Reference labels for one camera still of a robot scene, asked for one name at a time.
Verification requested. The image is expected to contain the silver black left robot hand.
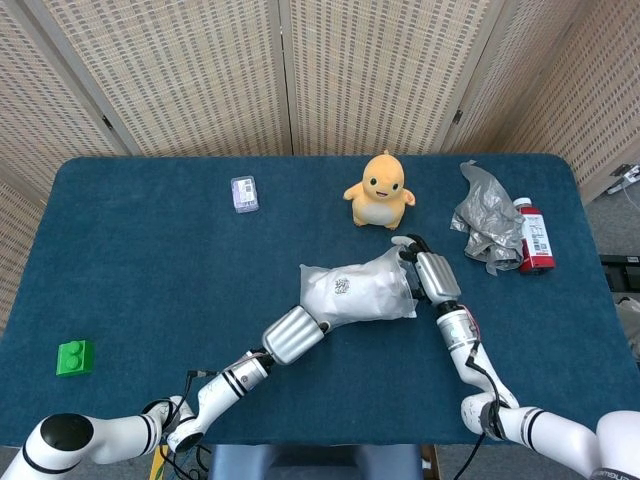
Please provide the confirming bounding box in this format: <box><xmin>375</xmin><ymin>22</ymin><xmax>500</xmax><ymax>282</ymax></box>
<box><xmin>261</xmin><ymin>304</ymin><xmax>332</xmax><ymax>366</ymax></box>

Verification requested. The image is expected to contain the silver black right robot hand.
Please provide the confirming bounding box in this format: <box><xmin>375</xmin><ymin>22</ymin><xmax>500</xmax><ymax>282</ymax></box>
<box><xmin>390</xmin><ymin>233</ymin><xmax>462</xmax><ymax>306</ymax></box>

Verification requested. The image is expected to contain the frosted translucent plastic bag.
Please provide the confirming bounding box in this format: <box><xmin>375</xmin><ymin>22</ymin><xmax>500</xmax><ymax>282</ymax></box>
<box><xmin>298</xmin><ymin>248</ymin><xmax>419</xmax><ymax>331</ymax></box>

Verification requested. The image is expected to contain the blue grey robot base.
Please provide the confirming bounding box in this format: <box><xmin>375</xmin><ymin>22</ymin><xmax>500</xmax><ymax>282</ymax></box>
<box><xmin>207</xmin><ymin>443</ymin><xmax>424</xmax><ymax>480</ymax></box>

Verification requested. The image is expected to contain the crumpled grey plastic bag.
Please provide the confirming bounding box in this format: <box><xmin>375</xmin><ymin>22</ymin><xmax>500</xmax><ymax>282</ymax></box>
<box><xmin>449</xmin><ymin>159</ymin><xmax>526</xmax><ymax>276</ymax></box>

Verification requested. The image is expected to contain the grey bag on floor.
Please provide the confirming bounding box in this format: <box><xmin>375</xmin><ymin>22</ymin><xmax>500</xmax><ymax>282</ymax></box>
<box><xmin>614</xmin><ymin>295</ymin><xmax>640</xmax><ymax>361</ymax></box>

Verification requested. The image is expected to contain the orange plush dinosaur toy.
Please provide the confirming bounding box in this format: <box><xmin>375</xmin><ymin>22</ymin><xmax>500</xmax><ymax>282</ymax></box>
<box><xmin>342</xmin><ymin>149</ymin><xmax>417</xmax><ymax>232</ymax></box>

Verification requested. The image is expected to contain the red juice bottle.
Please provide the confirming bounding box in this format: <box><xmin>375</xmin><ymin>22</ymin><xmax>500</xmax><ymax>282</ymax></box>
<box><xmin>513</xmin><ymin>197</ymin><xmax>557</xmax><ymax>275</ymax></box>

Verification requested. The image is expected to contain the small purple clear case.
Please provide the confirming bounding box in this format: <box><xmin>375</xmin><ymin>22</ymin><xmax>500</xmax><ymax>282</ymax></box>
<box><xmin>230</xmin><ymin>175</ymin><xmax>261</xmax><ymax>215</ymax></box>

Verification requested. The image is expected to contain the blue felt tablecloth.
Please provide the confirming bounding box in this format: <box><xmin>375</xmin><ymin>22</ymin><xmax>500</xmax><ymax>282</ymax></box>
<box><xmin>0</xmin><ymin>153</ymin><xmax>640</xmax><ymax>447</ymax></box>

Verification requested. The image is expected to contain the black equipment case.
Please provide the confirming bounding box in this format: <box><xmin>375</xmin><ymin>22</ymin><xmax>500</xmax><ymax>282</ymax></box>
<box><xmin>599</xmin><ymin>253</ymin><xmax>640</xmax><ymax>291</ymax></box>

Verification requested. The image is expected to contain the white power strip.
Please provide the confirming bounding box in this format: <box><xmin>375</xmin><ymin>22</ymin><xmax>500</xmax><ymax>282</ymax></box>
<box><xmin>607</xmin><ymin>163</ymin><xmax>640</xmax><ymax>195</ymax></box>

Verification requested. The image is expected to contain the green toy building brick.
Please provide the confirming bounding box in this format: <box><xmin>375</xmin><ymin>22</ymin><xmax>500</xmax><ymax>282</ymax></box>
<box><xmin>55</xmin><ymin>339</ymin><xmax>96</xmax><ymax>378</ymax></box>

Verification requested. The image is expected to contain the woven beige folding screen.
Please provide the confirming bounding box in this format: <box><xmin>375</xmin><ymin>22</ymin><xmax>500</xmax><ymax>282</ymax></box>
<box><xmin>0</xmin><ymin>0</ymin><xmax>640</xmax><ymax>336</ymax></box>

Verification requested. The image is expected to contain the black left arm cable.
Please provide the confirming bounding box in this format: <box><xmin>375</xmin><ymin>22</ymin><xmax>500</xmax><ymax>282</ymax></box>
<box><xmin>164</xmin><ymin>368</ymin><xmax>219</xmax><ymax>451</ymax></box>

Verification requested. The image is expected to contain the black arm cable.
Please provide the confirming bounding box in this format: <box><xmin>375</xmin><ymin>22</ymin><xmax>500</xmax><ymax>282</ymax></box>
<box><xmin>467</xmin><ymin>344</ymin><xmax>506</xmax><ymax>451</ymax></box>
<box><xmin>164</xmin><ymin>368</ymin><xmax>219</xmax><ymax>451</ymax></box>

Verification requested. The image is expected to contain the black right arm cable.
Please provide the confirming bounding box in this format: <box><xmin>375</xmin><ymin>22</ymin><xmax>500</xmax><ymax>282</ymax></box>
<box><xmin>467</xmin><ymin>344</ymin><xmax>506</xmax><ymax>451</ymax></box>

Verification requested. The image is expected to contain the black floor cable bundle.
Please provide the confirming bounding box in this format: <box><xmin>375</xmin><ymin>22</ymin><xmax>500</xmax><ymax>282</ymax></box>
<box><xmin>149</xmin><ymin>444</ymin><xmax>214</xmax><ymax>480</ymax></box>

